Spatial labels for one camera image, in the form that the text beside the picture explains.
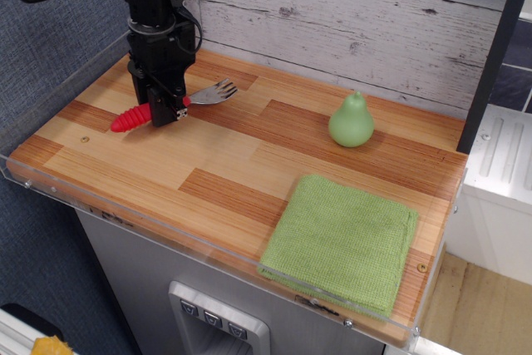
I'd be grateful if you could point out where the dark right frame post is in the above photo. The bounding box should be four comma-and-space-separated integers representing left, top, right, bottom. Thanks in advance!
456, 0, 525, 155

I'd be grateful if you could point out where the green folded cloth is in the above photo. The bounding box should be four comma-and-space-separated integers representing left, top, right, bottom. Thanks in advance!
258, 175, 418, 318

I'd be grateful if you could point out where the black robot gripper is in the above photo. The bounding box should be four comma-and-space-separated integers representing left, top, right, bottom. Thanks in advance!
127, 22, 196, 127

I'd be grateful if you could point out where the grey toy fridge cabinet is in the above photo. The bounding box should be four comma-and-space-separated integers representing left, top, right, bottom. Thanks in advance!
77, 211, 385, 354

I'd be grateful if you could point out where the silver dispenser panel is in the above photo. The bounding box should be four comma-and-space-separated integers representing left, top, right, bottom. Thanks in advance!
168, 281, 271, 354

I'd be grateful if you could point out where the clear acrylic table guard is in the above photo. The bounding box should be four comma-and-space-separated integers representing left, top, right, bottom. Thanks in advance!
7, 50, 466, 345

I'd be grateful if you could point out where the yellow object at corner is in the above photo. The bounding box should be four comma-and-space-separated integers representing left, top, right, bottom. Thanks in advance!
30, 336, 74, 355

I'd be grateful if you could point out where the green toy pear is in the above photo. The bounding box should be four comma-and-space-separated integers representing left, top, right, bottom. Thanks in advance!
328, 91, 374, 148

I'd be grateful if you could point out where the white and black left object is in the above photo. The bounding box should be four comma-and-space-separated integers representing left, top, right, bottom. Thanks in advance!
1, 306, 64, 355

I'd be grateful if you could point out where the red handled metal fork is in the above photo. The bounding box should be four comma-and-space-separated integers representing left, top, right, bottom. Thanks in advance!
111, 78, 238, 133

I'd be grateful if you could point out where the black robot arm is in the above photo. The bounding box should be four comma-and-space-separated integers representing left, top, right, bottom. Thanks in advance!
126, 0, 202, 127

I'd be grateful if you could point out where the white toy sink unit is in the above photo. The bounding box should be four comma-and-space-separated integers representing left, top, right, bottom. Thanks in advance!
444, 106, 531, 284

